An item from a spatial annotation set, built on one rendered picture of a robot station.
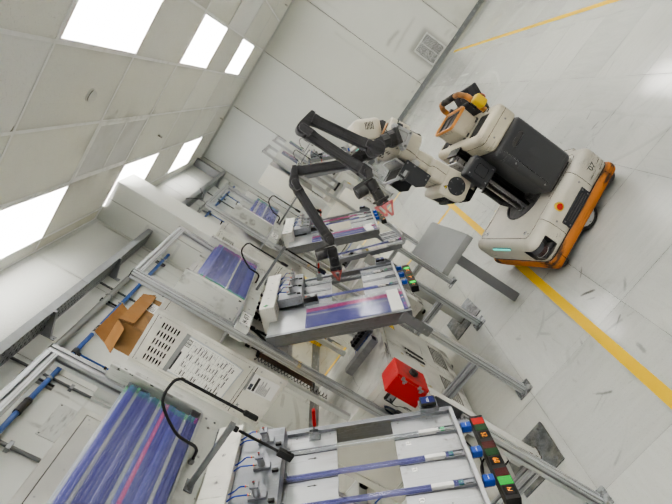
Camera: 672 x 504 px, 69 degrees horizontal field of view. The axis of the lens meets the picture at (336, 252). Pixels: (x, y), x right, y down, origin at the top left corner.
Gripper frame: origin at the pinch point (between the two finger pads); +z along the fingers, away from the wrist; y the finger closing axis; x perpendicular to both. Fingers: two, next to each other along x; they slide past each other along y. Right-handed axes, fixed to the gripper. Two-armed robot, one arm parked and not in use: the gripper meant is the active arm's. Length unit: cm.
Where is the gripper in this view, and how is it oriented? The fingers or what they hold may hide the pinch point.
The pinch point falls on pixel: (338, 278)
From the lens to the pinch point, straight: 292.2
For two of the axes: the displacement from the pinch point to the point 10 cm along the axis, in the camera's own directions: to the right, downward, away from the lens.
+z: 2.1, 9.3, 3.1
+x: 9.8, -2.1, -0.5
